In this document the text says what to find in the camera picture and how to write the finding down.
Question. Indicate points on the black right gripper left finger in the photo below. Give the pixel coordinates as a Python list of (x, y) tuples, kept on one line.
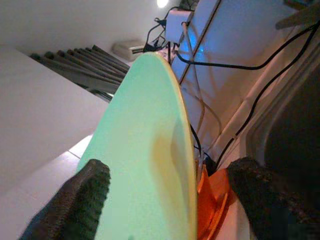
[(72, 210)]

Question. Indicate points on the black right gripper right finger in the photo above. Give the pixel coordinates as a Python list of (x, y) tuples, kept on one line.
[(272, 212)]

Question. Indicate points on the green plate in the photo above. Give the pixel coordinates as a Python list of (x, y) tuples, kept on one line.
[(145, 140)]

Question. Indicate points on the orange plate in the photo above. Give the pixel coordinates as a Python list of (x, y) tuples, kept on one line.
[(215, 195)]

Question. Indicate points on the grey curtain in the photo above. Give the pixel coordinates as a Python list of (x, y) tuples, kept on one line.
[(82, 67)]

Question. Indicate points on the white air conditioner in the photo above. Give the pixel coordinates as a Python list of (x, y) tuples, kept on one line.
[(125, 50)]

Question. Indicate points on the round ceiling light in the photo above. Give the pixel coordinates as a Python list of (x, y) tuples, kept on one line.
[(162, 3)]

